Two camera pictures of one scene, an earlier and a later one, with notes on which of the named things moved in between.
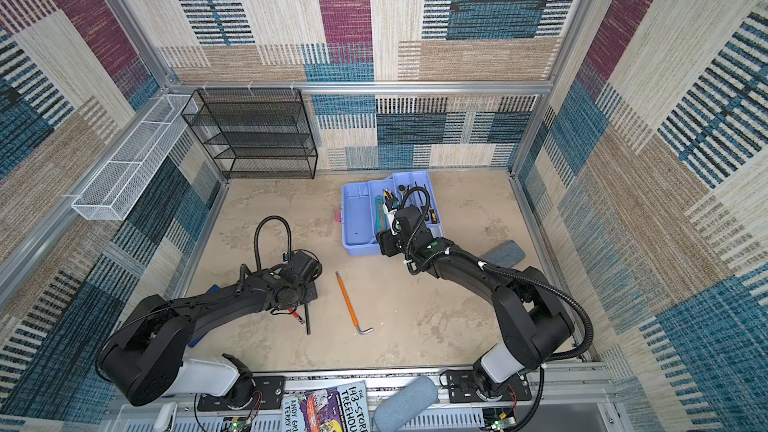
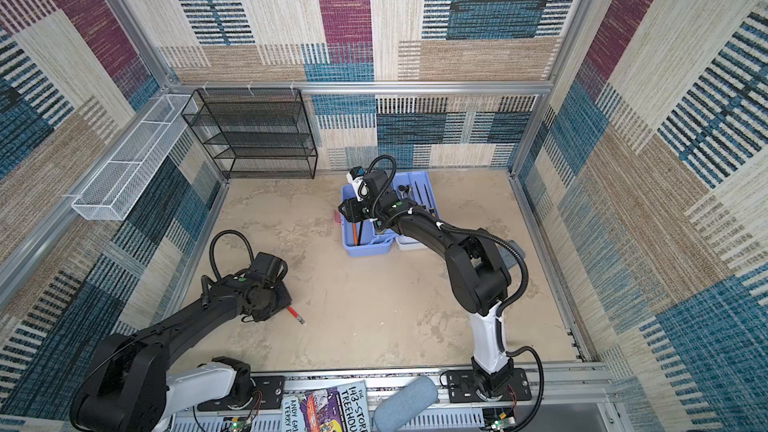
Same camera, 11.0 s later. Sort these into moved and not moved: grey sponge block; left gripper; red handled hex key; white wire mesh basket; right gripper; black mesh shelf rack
Moved: right gripper; left gripper
Not moved: red handled hex key; black mesh shelf rack; grey sponge block; white wire mesh basket
